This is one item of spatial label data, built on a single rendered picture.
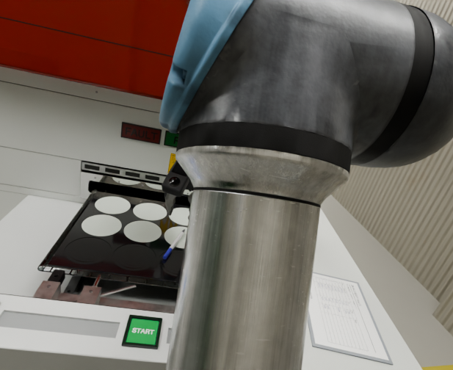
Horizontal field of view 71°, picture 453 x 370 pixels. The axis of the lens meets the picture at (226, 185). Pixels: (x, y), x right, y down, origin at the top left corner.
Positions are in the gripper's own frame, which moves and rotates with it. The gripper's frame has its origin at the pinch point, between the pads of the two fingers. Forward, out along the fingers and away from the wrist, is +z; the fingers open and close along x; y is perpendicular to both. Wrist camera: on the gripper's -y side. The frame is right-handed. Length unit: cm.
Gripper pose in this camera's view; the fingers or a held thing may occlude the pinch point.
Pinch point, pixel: (179, 216)
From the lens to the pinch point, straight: 81.4
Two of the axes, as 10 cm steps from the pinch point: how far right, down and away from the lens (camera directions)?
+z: -2.2, 8.8, 4.3
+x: -9.4, -3.0, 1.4
